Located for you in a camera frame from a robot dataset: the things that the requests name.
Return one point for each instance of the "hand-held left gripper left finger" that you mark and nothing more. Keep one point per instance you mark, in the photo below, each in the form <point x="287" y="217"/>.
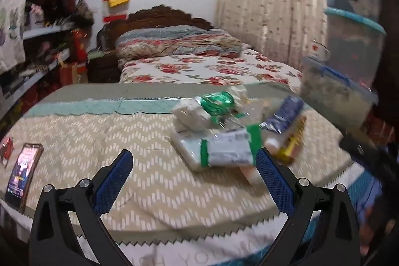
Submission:
<point x="115" y="178"/>

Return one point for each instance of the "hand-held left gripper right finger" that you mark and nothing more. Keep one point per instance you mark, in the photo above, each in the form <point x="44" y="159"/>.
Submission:
<point x="274" y="178"/>

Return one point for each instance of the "pale plastic bottle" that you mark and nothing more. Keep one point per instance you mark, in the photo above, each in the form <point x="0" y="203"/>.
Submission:
<point x="252" y="175"/>

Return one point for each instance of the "yellow tube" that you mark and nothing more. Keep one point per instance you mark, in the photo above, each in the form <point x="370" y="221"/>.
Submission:
<point x="293" y="141"/>

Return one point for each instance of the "white green plastic package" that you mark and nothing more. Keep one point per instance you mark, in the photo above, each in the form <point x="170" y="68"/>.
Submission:
<point x="224" y="147"/>

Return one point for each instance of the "blue snack packet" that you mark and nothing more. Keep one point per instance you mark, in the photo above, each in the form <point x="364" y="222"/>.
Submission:
<point x="285" y="113"/>

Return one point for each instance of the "green packet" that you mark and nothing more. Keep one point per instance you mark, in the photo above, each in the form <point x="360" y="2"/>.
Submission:
<point x="216" y="102"/>

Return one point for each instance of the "blue cloth bundle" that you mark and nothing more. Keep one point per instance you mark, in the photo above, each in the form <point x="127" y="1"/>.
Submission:
<point x="369" y="197"/>

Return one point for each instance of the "bed with patterned bedspread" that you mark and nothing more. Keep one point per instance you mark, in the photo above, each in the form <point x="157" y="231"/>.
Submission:
<point x="140" y="135"/>

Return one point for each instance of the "blue lid storage box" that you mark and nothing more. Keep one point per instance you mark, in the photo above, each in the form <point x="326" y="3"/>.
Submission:
<point x="336" y="94"/>

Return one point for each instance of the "black smartphone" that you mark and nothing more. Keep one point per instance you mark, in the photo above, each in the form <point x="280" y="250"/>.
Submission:
<point x="23" y="172"/>

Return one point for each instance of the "small red object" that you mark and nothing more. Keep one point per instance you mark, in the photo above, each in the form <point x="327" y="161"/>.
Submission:
<point x="7" y="149"/>

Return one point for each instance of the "dark wooden nightstand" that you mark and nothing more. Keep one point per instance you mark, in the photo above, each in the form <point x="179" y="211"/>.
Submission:
<point x="103" y="66"/>

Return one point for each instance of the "large teal lid storage box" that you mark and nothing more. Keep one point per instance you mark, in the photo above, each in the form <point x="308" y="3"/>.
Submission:
<point x="355" y="41"/>

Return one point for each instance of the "white enamel mug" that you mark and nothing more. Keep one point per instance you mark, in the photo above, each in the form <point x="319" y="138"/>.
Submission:
<point x="319" y="51"/>

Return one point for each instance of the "red gift box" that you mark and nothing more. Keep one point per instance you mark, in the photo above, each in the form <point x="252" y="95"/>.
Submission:
<point x="74" y="66"/>

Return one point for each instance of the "folded patterned quilt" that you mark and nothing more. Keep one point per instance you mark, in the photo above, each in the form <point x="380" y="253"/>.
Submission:
<point x="174" y="44"/>

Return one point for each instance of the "carved wooden headboard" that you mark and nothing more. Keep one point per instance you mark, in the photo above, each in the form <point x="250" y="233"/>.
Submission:
<point x="156" y="15"/>

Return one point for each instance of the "dark dried plant decoration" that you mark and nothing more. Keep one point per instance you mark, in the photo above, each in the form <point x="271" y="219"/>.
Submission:
<point x="83" y="12"/>

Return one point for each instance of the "beige patterned curtain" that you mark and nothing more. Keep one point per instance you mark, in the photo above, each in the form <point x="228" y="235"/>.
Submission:
<point x="265" y="4"/>

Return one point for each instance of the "white printed cloth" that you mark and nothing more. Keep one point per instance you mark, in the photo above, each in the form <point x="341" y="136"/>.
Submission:
<point x="15" y="4"/>

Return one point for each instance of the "white wall shelf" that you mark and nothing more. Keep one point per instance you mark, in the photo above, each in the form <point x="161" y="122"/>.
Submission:
<point x="40" y="66"/>

